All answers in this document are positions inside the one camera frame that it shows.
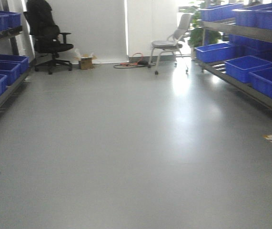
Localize open cardboard box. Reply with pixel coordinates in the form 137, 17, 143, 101
74, 49, 97, 70

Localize grey folding chair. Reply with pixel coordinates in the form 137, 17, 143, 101
148, 13, 195, 75

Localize blue bin lower rack far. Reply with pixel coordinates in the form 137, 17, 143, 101
194, 42, 238, 63

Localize green potted plant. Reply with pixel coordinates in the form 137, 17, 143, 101
179, 0, 222, 48

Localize blue bin lower rack middle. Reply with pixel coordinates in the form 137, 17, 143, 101
224, 55, 272, 83

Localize black office chair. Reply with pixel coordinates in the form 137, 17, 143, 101
23, 0, 74, 74

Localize left rack blue bin far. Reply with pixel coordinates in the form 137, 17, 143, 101
0, 54, 29, 73

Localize blue bin upper rack far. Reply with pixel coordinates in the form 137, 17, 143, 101
199, 3, 244, 21

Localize left rack blue bin middle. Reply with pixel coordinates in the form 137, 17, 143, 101
0, 61, 21, 86

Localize right steel flow rack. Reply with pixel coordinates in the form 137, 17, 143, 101
195, 3, 272, 110

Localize steel flow rack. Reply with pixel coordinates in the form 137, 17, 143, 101
195, 3, 272, 110
0, 0, 31, 127

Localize left steel flow rack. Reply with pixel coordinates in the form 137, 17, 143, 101
0, 0, 31, 127

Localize left upper blue bin far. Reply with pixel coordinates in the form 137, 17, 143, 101
0, 10, 21, 28

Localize blue bin upper rack near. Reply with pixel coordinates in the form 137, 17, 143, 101
233, 3, 272, 30

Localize orange and black cables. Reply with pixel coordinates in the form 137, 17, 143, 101
113, 52, 156, 69

